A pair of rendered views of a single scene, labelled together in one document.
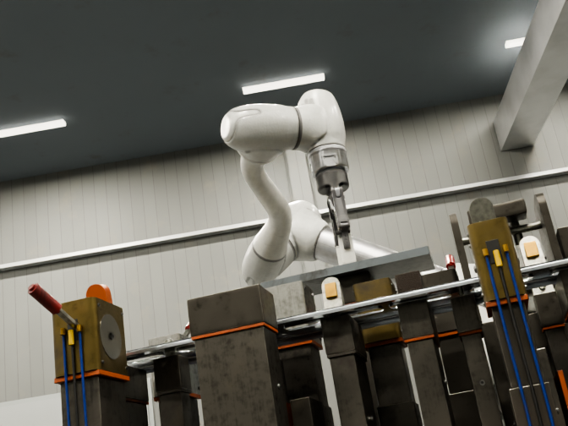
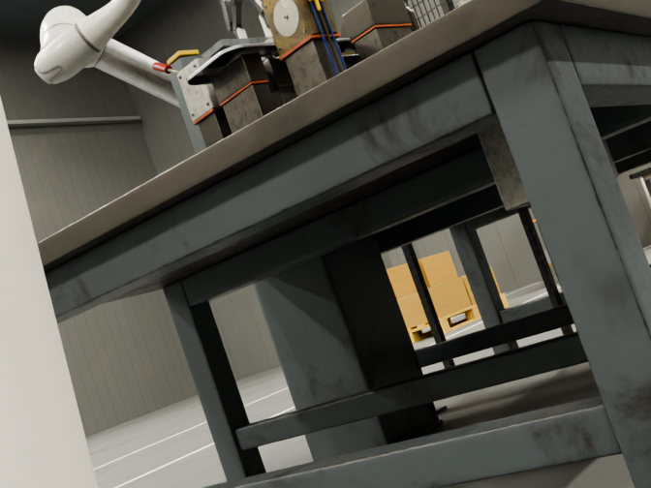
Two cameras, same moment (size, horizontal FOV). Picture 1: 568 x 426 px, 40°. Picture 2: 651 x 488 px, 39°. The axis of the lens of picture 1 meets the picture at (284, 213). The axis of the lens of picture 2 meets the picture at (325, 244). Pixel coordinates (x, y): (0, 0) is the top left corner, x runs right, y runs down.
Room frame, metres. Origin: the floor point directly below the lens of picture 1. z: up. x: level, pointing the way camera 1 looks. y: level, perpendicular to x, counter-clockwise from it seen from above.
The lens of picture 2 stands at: (0.31, 1.85, 0.42)
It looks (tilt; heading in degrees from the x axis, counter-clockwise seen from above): 5 degrees up; 305
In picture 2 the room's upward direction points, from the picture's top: 19 degrees counter-clockwise
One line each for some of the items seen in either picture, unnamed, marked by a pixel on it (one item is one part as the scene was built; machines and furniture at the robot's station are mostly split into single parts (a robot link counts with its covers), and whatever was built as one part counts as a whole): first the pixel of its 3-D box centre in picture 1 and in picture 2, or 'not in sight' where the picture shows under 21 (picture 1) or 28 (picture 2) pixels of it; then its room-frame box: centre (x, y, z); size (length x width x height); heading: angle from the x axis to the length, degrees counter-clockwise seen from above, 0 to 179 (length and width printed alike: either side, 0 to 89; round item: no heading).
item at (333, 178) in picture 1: (334, 193); not in sight; (1.69, -0.12, 1.36); 0.08 x 0.07 x 0.09; 3
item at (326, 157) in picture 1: (329, 164); not in sight; (1.69, -0.12, 1.43); 0.09 x 0.09 x 0.06
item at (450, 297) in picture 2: not in sight; (432, 293); (4.61, -5.63, 0.35); 1.18 x 0.87 x 0.69; 89
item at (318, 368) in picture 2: not in sight; (344, 346); (2.04, -0.51, 0.33); 0.31 x 0.31 x 0.66; 88
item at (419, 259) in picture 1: (348, 275); (262, 50); (1.68, -0.12, 1.16); 0.37 x 0.14 x 0.02; 78
